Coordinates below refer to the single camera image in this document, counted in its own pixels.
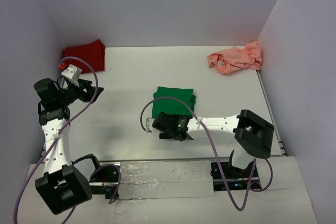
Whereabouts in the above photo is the silver taped cover plate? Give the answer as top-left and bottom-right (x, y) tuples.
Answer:
(119, 161), (214, 199)

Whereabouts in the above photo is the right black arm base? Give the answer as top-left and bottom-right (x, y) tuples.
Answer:
(211, 162), (253, 191)

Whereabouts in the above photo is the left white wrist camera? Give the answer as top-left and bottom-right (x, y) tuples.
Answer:
(61, 65), (82, 86)

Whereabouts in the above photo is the green t-shirt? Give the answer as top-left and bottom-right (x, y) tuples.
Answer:
(152, 86), (196, 118)

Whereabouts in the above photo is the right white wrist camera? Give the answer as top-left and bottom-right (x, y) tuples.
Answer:
(145, 118), (155, 133)

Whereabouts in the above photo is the pink crumpled t-shirt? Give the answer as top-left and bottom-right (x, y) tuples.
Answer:
(207, 41), (263, 75)

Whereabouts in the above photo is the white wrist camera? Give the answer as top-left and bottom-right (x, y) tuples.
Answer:
(61, 65), (82, 86)
(145, 118), (155, 133)

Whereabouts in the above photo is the red folded t-shirt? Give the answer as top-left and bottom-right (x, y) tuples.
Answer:
(62, 39), (105, 72)

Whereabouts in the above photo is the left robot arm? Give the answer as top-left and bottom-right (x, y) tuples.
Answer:
(34, 78), (103, 215)

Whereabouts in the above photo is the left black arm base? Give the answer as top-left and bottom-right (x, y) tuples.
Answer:
(75, 162), (119, 200)

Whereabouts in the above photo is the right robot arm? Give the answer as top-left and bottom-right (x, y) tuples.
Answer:
(146, 110), (274, 177)

